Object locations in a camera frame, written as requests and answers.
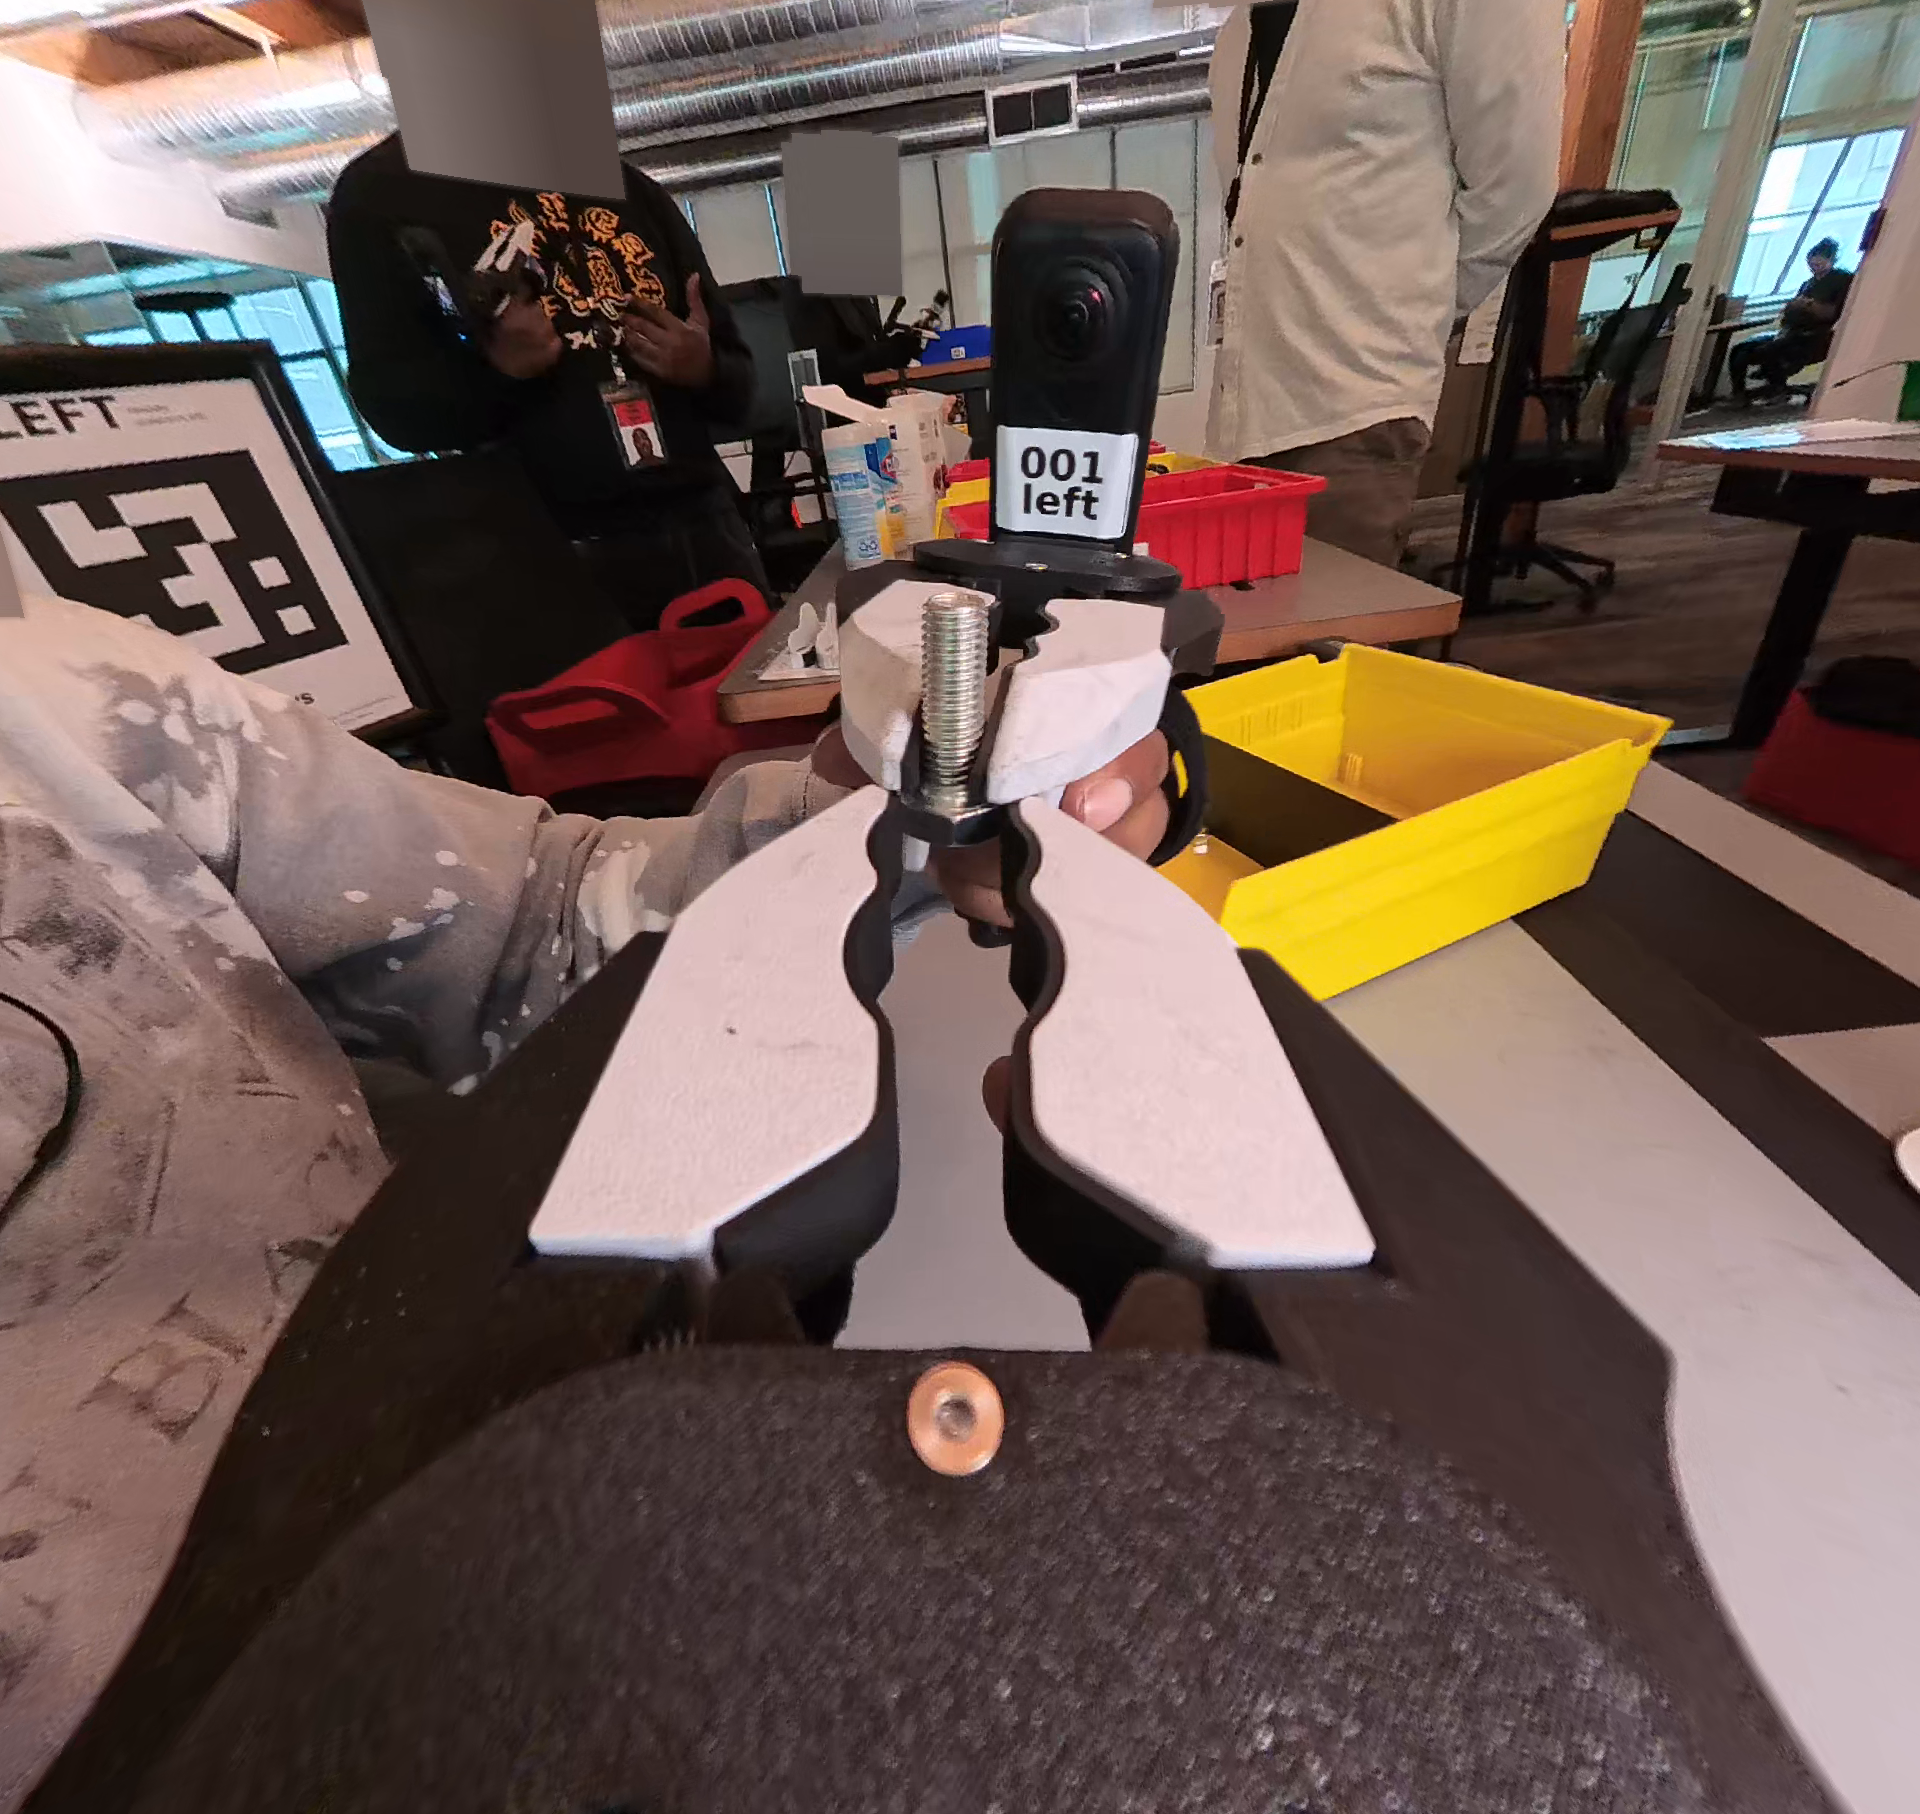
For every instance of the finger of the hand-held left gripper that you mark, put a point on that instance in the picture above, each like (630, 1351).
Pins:
(1088, 711)
(883, 682)

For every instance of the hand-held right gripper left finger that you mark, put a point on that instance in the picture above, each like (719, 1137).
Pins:
(719, 1064)

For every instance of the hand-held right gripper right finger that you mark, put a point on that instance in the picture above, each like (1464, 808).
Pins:
(1185, 1094)

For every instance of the steel hex bolt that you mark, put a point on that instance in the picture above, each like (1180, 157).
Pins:
(954, 690)

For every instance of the yellow plastic bin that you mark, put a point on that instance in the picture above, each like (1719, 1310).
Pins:
(1425, 870)

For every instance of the person's left forearm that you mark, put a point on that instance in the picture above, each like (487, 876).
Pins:
(526, 870)

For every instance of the person's left hand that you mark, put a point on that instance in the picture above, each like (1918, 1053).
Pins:
(1111, 795)

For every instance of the white wipes canister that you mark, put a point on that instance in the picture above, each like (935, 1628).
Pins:
(860, 493)

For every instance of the white carton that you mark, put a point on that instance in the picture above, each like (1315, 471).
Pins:
(918, 479)

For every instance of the black bin divider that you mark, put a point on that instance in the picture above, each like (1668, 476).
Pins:
(1291, 795)

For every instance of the red plastic bin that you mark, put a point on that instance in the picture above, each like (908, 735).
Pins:
(1231, 526)

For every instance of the red plastic basket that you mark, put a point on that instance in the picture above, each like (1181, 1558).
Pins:
(630, 719)

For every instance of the black office chair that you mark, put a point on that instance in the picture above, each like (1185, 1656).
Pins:
(1590, 390)

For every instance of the red bag with grey trim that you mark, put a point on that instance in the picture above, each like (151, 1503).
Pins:
(1832, 795)

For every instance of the wooden office desk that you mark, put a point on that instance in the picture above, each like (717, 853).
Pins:
(1800, 456)

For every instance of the framed square-pattern tag poster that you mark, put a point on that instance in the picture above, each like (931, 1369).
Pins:
(151, 555)

